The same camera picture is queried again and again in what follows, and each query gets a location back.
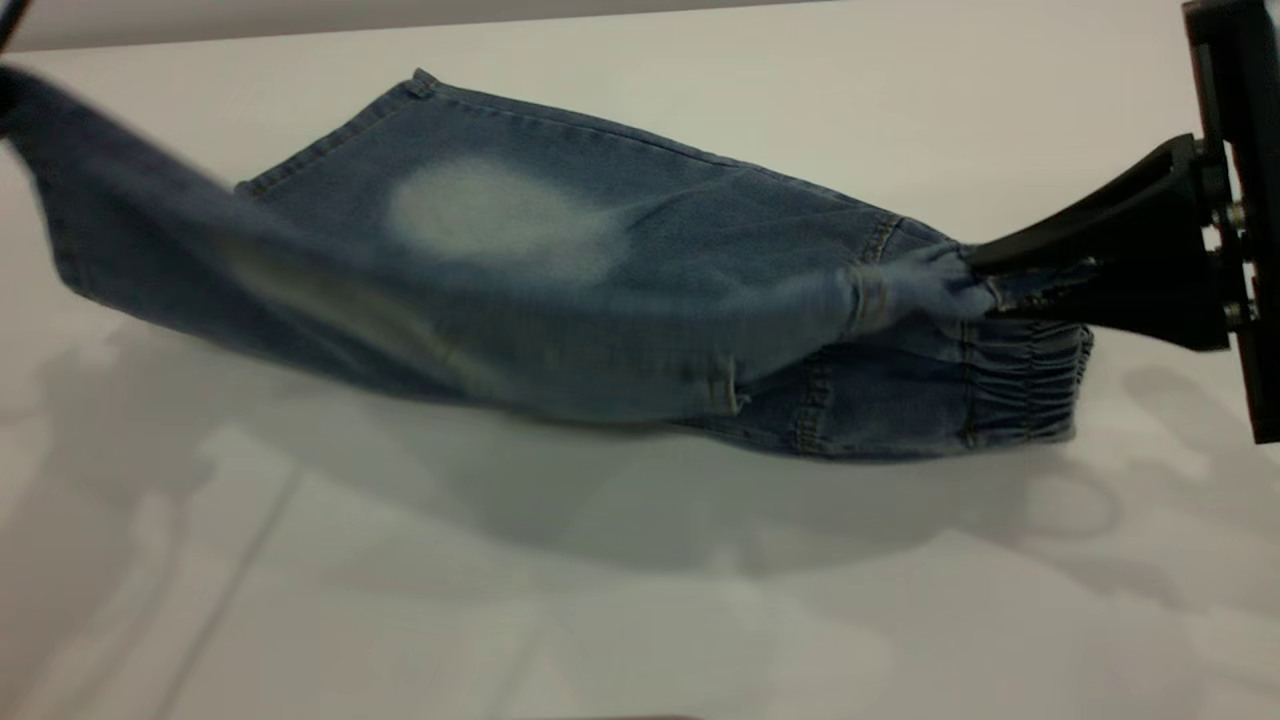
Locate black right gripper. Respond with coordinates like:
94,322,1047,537
963,0,1280,447

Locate blue denim shorts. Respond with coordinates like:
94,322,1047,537
0,65,1096,463

